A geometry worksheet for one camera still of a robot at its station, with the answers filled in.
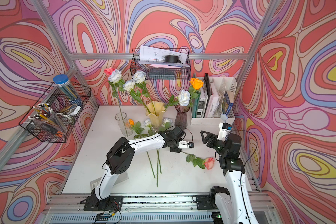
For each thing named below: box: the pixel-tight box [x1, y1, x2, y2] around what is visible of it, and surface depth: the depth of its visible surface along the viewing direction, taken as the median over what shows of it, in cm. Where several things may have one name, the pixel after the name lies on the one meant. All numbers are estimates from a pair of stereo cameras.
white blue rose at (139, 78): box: [132, 70, 157, 116], surface depth 80 cm
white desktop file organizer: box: [190, 76, 238, 126], surface depth 103 cm
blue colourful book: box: [221, 91, 234, 115], surface depth 104 cm
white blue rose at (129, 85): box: [122, 78, 151, 114], surface depth 78 cm
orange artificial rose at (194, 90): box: [188, 77, 204, 108], surface depth 81 cm
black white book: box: [199, 73, 211, 119], surface depth 95 cm
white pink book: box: [204, 81, 220, 119], surface depth 96 cm
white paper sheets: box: [138, 45, 191, 68], surface depth 88 cm
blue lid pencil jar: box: [53, 74, 83, 106], surface depth 75 cm
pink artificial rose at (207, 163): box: [181, 151, 215, 170], surface depth 88 cm
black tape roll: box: [164, 55, 183, 64], surface depth 84 cm
